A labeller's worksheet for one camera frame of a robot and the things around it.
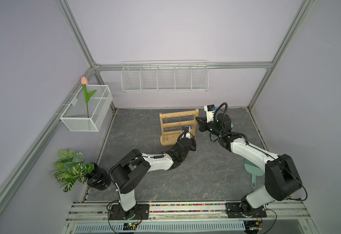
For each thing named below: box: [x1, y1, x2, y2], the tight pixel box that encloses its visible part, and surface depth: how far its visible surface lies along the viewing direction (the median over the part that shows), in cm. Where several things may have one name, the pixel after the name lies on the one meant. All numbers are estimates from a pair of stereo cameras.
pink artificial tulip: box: [80, 76, 97, 119], surface depth 82 cm
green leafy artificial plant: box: [53, 149, 95, 193], surface depth 63 cm
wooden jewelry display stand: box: [159, 109, 200, 147], surface depth 85 cm
